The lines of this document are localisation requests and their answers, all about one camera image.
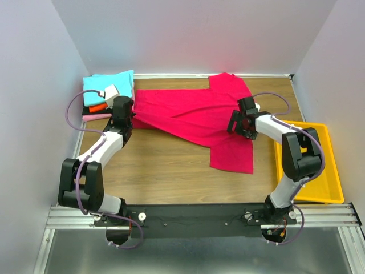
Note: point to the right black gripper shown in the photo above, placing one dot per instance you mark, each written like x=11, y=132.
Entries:
x=236, y=123

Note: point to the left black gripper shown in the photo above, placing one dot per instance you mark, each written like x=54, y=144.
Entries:
x=129, y=115

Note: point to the red t shirt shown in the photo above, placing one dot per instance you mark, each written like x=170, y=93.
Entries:
x=200, y=116

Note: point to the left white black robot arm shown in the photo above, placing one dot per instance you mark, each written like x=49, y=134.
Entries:
x=81, y=180

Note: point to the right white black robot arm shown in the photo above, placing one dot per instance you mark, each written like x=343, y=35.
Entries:
x=302, y=157

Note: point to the folded orange t shirt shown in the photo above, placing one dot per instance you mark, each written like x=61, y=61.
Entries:
x=98, y=107

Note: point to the folded cyan t shirt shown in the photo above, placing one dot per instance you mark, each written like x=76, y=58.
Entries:
x=123, y=81

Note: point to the folded black t shirt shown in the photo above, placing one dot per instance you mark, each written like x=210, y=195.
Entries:
x=86, y=111

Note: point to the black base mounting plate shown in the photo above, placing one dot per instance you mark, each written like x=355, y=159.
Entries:
x=196, y=221

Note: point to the yellow plastic bin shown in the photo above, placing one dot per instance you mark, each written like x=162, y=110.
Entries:
x=327, y=187

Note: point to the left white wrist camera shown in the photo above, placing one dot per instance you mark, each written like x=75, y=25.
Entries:
x=109, y=94

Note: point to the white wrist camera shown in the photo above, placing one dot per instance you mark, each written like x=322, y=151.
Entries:
x=257, y=105
x=109, y=94

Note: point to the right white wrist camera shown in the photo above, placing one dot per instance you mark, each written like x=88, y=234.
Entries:
x=257, y=105

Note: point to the aluminium extrusion frame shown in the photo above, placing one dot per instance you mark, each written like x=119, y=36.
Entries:
x=327, y=238

